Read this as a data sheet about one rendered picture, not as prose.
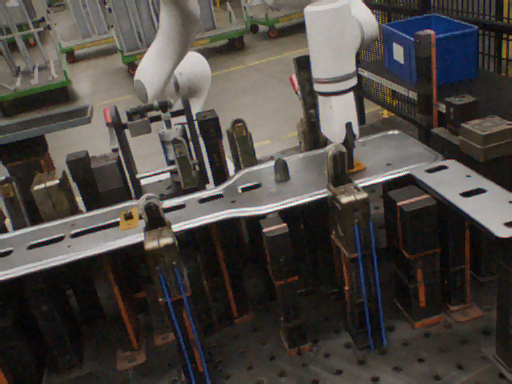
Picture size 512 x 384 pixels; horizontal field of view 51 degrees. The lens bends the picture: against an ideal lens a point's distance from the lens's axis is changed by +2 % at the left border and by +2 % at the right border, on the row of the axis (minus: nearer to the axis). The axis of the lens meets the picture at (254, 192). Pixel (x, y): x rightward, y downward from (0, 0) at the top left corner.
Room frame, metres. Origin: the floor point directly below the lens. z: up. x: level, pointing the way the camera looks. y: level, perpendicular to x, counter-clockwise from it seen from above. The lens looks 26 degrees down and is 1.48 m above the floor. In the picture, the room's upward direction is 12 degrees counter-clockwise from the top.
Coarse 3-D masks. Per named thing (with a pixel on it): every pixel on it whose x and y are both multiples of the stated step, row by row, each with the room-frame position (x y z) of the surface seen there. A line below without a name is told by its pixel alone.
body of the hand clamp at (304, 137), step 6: (300, 126) 1.21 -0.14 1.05; (312, 126) 1.22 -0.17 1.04; (300, 132) 1.21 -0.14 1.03; (306, 132) 1.18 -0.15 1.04; (312, 132) 1.19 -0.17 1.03; (318, 132) 1.19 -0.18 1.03; (300, 138) 1.22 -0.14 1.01; (306, 138) 1.18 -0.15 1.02; (312, 138) 1.19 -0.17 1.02; (318, 138) 1.19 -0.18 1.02; (324, 138) 1.19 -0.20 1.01; (300, 144) 1.23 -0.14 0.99; (306, 144) 1.19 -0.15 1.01; (312, 144) 1.19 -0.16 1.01; (318, 144) 1.19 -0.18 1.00; (324, 144) 1.19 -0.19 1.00; (300, 150) 1.24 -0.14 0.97; (306, 150) 1.19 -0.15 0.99; (312, 150) 1.18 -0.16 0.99
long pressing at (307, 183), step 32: (288, 160) 1.13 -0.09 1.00; (320, 160) 1.09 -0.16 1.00; (384, 160) 1.02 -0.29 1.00; (416, 160) 0.99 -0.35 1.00; (224, 192) 1.03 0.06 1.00; (256, 192) 1.00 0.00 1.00; (288, 192) 0.97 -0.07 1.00; (320, 192) 0.94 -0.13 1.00; (64, 224) 1.03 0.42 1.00; (96, 224) 1.00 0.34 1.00; (192, 224) 0.92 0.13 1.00; (32, 256) 0.92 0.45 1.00; (64, 256) 0.89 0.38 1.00
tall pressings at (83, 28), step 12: (72, 0) 10.35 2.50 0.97; (96, 0) 10.37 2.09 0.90; (72, 12) 10.24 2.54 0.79; (84, 12) 10.29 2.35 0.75; (96, 12) 10.40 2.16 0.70; (132, 12) 10.30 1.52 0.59; (84, 24) 10.33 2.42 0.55; (96, 24) 10.38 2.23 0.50; (156, 24) 10.30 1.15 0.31; (84, 36) 10.31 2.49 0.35
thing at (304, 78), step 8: (296, 56) 1.21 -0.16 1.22; (304, 56) 1.18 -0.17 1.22; (296, 64) 1.20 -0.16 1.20; (304, 64) 1.18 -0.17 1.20; (296, 72) 1.21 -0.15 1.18; (304, 72) 1.21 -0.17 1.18; (304, 80) 1.21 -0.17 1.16; (312, 80) 1.20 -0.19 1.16; (304, 88) 1.21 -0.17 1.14; (312, 88) 1.20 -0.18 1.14; (304, 96) 1.19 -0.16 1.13; (312, 96) 1.20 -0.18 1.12; (304, 104) 1.19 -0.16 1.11; (312, 104) 1.20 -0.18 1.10; (304, 112) 1.19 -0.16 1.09
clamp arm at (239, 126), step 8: (232, 120) 1.19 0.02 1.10; (240, 120) 1.19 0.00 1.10; (232, 128) 1.18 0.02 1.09; (240, 128) 1.18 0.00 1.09; (240, 136) 1.18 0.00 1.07; (248, 136) 1.18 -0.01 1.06; (240, 144) 1.17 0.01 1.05; (248, 144) 1.18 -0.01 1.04; (240, 152) 1.17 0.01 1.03; (248, 152) 1.17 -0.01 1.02; (240, 160) 1.16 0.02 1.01; (248, 160) 1.16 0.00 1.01
